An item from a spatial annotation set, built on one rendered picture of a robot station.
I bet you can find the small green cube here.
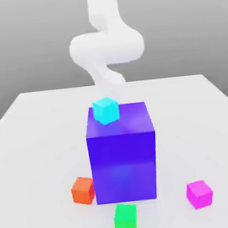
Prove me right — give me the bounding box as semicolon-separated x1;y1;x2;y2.
112;202;139;228

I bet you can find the large blue box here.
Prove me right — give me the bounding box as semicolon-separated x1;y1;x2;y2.
82;100;163;206

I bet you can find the small cyan cube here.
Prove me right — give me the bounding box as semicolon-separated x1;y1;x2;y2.
91;96;121;127

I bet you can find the small orange cube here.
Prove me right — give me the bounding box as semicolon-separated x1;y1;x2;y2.
69;175;97;207

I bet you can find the small magenta cube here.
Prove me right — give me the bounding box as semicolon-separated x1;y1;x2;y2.
185;179;216;211

